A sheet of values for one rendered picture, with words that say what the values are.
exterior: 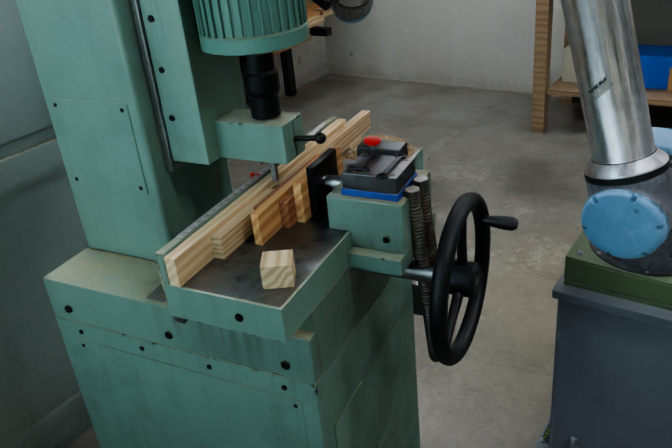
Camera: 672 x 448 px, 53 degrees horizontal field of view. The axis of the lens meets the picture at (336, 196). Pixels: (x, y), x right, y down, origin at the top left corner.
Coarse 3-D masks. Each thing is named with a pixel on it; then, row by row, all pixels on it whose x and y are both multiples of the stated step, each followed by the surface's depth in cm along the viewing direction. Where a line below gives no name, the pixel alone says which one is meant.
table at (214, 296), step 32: (352, 160) 137; (416, 160) 137; (320, 224) 114; (256, 256) 106; (320, 256) 104; (352, 256) 110; (384, 256) 108; (192, 288) 100; (224, 288) 99; (256, 288) 98; (288, 288) 97; (320, 288) 103; (192, 320) 102; (224, 320) 99; (256, 320) 96; (288, 320) 95
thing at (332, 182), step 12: (324, 156) 116; (336, 156) 119; (312, 168) 112; (324, 168) 116; (336, 168) 120; (312, 180) 113; (324, 180) 116; (336, 180) 115; (312, 192) 114; (324, 192) 117; (312, 204) 115; (324, 204) 117
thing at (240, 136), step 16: (240, 112) 118; (288, 112) 116; (224, 128) 115; (240, 128) 114; (256, 128) 112; (272, 128) 111; (288, 128) 112; (224, 144) 117; (240, 144) 115; (256, 144) 114; (272, 144) 112; (288, 144) 112; (304, 144) 117; (256, 160) 115; (272, 160) 114; (288, 160) 113
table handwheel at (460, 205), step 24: (456, 216) 102; (480, 216) 116; (456, 240) 100; (480, 240) 120; (432, 264) 113; (456, 264) 110; (480, 264) 122; (432, 288) 99; (456, 288) 109; (480, 288) 122; (432, 312) 99; (456, 312) 108; (480, 312) 121; (432, 336) 101; (456, 336) 117; (456, 360) 109
